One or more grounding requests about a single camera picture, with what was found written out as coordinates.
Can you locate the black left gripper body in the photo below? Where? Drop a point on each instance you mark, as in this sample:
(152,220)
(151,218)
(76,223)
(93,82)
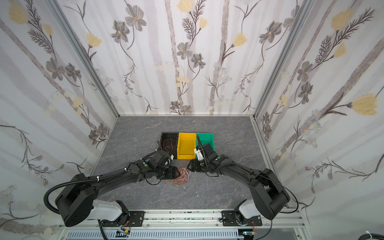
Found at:
(172,172)

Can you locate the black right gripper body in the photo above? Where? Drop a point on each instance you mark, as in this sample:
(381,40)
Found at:
(193,166)

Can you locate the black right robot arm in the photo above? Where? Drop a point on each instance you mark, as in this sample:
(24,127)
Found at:
(269,196)

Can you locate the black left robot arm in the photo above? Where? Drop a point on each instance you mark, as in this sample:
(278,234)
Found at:
(77,200)

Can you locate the yellow storage bin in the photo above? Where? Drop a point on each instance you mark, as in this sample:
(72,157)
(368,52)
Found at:
(186,146)

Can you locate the green storage bin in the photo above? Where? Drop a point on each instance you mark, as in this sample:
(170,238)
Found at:
(206,138)

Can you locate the black storage bin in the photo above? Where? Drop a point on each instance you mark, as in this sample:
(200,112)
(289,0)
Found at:
(169,143)

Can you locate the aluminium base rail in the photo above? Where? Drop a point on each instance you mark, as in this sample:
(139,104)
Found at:
(283,227)

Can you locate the white perforated cable duct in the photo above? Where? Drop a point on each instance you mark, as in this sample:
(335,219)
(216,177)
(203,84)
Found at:
(204,234)

